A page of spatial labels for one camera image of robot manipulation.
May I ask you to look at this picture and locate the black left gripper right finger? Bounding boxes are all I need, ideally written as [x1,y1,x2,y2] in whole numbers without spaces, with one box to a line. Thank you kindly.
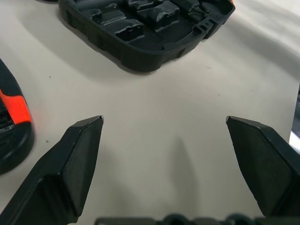
[225,115,300,218]

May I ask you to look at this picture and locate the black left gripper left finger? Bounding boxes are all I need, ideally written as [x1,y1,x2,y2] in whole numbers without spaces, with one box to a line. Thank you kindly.
[0,115,105,225]

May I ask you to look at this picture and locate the black plastic tool case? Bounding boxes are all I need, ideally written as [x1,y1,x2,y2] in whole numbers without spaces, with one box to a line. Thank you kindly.
[58,0,236,73]

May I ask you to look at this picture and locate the black and orange power tool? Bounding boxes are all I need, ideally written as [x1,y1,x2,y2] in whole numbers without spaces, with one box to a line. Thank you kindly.
[0,58,35,176]

